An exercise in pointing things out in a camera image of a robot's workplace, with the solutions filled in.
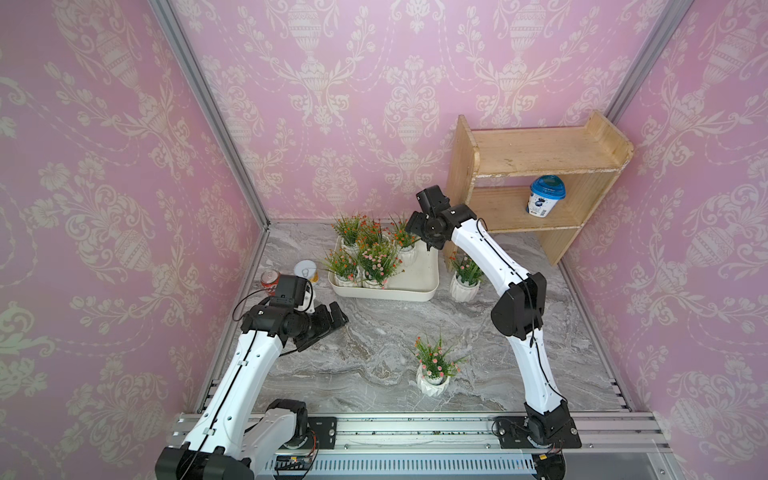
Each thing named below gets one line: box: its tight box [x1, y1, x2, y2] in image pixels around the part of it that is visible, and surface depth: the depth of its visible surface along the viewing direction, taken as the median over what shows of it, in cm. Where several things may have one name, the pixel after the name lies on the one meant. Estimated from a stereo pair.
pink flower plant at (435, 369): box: [414, 331, 469, 397], surface depth 77 cm
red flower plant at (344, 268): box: [322, 248, 360, 287], surface depth 95 cm
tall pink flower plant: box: [360, 244, 402, 289], surface depth 92 cm
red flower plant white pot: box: [356, 215, 383, 249], surface depth 102 cm
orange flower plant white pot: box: [330, 215, 361, 259], surface depth 105 cm
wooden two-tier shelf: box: [446, 110, 634, 266], surface depth 85 cm
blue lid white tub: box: [526, 175, 566, 218], surface depth 89 cm
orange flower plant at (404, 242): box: [390, 219, 421, 266], surface depth 105 cm
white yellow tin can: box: [293, 259, 319, 284], surface depth 102 cm
